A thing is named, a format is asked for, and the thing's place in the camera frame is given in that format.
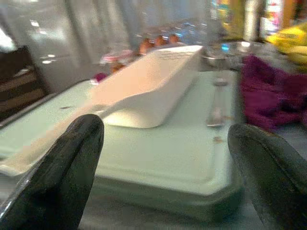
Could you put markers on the small pink item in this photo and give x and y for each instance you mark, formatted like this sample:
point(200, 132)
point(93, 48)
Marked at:
point(99, 77)

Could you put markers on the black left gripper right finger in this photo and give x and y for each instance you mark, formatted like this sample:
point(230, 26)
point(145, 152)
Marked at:
point(275, 182)

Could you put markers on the plastic cup with pink lid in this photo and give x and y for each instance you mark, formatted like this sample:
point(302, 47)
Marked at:
point(117, 60)

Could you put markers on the dark wooden bench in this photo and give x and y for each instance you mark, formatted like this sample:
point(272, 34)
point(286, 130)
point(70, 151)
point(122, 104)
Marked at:
point(16, 83)

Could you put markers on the yellow snack bag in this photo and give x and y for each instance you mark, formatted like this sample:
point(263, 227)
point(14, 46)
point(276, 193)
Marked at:
point(230, 16)

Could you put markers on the white curtain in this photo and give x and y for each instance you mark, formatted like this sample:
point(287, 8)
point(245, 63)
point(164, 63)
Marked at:
point(60, 36)

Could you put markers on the maroon cloth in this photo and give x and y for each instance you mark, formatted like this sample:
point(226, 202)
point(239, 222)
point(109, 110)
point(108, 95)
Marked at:
point(266, 98)

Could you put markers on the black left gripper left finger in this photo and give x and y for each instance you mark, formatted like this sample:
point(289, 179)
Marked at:
point(55, 182)

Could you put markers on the yellow kitchen package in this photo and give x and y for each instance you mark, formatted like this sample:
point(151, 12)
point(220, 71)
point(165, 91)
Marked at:
point(290, 39)

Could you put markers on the pale green tray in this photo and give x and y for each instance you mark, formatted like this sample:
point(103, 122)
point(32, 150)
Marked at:
point(158, 155)

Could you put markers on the white plastic scoop container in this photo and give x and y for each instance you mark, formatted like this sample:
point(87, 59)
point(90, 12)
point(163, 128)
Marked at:
point(148, 88)

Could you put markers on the brown egg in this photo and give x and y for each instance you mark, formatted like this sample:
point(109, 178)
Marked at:
point(160, 41)
point(173, 39)
point(144, 46)

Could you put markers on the yellow cloth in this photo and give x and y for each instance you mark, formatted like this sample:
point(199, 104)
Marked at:
point(298, 61)

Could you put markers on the small steel bowl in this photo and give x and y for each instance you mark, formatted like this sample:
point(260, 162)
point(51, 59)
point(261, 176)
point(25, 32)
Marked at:
point(227, 56)

